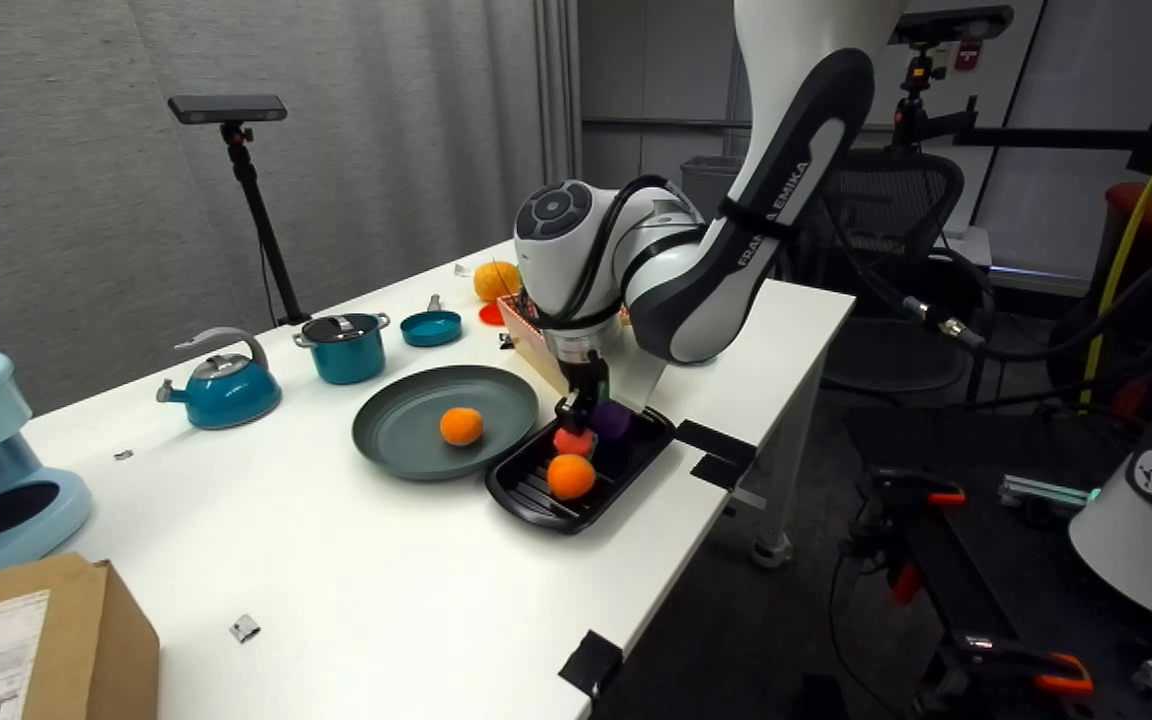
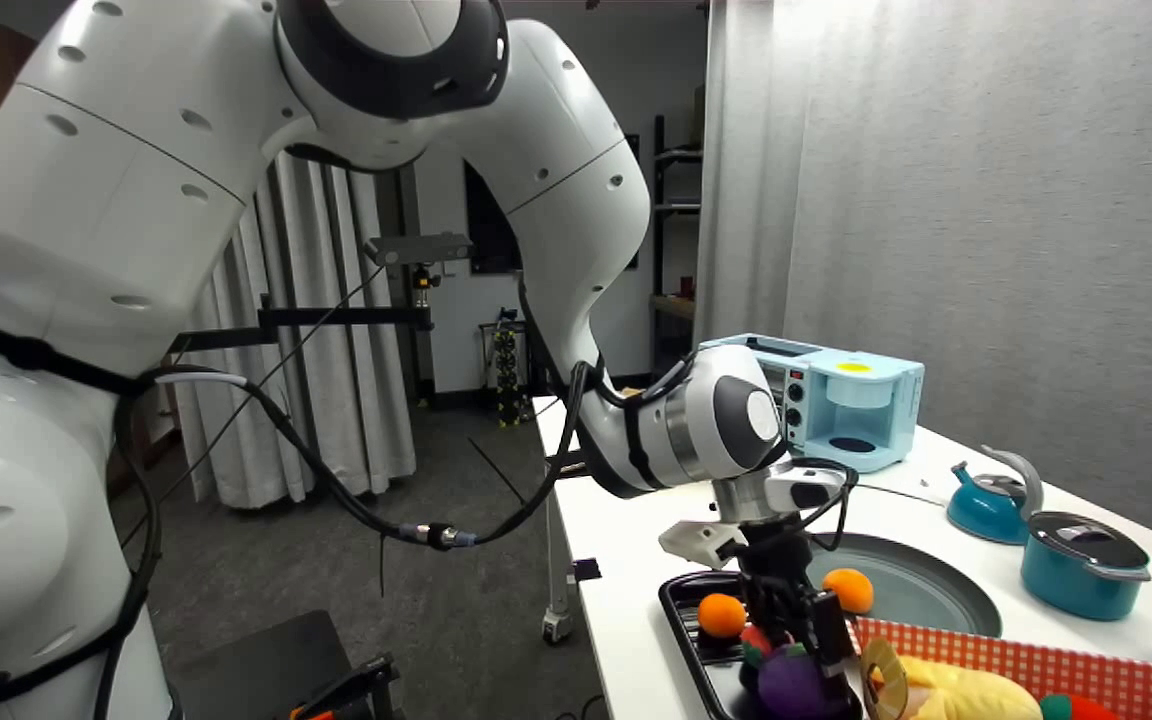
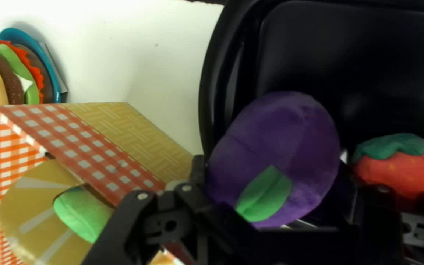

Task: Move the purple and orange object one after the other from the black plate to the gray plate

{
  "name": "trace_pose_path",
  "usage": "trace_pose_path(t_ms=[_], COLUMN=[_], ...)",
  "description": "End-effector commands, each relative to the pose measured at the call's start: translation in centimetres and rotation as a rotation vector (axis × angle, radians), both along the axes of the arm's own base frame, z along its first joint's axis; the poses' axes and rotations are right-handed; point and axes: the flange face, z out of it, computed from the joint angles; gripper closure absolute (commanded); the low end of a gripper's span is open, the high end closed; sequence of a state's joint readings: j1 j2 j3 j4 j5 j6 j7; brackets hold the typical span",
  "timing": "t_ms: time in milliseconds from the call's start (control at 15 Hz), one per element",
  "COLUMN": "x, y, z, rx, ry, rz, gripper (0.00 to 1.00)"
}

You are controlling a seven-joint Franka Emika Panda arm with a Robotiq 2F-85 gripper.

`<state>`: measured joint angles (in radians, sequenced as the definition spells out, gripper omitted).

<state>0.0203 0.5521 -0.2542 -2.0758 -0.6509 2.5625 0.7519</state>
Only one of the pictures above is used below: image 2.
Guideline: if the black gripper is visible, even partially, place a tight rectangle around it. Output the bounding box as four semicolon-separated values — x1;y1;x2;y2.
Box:
733;508;864;673

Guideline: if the purple plush eggplant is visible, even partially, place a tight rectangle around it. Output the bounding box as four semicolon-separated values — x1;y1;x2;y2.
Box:
753;648;849;720

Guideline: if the orange plush fruit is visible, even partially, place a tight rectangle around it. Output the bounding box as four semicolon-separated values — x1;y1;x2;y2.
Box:
696;590;753;639
819;563;880;617

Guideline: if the grey round plate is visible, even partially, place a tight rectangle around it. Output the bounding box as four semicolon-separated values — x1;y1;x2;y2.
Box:
810;533;1009;639

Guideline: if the red plush strawberry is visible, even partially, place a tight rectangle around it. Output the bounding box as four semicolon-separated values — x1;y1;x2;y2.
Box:
733;619;781;665

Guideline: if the black plastic tray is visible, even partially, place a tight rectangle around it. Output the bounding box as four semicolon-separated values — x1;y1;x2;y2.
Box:
658;568;870;720

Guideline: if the yellow plush corn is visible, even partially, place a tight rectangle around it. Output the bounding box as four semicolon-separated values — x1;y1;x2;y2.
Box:
895;653;1049;720

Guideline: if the teal toy kettle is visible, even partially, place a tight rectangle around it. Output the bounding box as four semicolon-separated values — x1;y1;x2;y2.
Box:
944;442;1049;547

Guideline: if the light blue toy coffee machine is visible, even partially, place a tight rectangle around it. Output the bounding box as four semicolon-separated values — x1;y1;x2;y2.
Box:
704;329;929;482

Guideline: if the red checkered cardboard box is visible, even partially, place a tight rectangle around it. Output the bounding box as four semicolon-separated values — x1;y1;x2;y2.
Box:
853;612;1152;720

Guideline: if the teal toy pot with lid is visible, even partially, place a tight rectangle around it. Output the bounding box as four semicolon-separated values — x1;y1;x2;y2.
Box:
1018;508;1152;623

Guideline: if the red plush toy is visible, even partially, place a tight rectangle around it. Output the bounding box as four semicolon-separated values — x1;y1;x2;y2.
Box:
1041;694;1120;720

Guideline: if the black cart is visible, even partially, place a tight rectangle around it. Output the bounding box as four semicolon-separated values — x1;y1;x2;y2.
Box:
166;607;400;720

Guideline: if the white curtain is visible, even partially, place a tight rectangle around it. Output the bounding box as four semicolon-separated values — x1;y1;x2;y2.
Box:
171;149;425;513

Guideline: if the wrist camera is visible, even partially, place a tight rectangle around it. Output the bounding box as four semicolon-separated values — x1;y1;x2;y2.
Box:
763;456;864;522

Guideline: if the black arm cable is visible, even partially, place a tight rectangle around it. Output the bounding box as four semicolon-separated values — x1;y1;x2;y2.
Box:
105;359;599;552

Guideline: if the black camera stand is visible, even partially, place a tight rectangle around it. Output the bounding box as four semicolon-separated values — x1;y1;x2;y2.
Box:
171;231;476;351

